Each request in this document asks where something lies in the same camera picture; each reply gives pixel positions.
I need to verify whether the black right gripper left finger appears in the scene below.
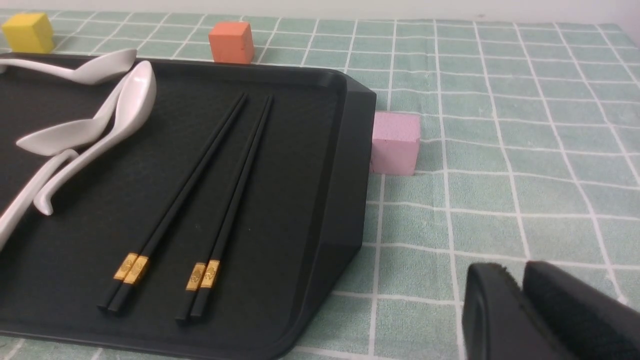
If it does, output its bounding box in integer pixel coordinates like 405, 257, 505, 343
462, 263, 576, 360

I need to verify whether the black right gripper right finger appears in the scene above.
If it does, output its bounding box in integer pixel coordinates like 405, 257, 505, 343
523, 260, 640, 360

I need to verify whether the pink cube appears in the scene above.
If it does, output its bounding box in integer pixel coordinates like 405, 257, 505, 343
369, 111, 421, 176

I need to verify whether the black chopstick gold band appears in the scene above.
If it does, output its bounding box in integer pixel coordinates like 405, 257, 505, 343
97, 93, 247, 311
174, 95, 274, 324
185, 94, 274, 321
107, 95, 248, 315

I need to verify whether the black plastic tray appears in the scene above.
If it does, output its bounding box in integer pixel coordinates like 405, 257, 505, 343
0, 59, 377, 360

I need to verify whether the orange cube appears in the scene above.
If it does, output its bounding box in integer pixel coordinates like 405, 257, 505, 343
208, 22, 255, 64

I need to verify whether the white spoon right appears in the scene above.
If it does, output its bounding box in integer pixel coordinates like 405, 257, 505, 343
33, 60, 157, 216

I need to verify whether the white spoon middle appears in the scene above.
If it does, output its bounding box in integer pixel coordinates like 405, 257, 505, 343
16, 74, 130, 157

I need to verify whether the white spoon top horizontal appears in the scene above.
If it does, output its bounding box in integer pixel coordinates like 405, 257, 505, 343
0, 48, 138, 85

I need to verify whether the white spoon bottom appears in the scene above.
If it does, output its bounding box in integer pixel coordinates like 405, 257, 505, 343
0, 149, 78, 249

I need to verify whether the yellow cube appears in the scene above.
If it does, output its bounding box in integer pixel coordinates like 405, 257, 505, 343
1, 13, 55, 54

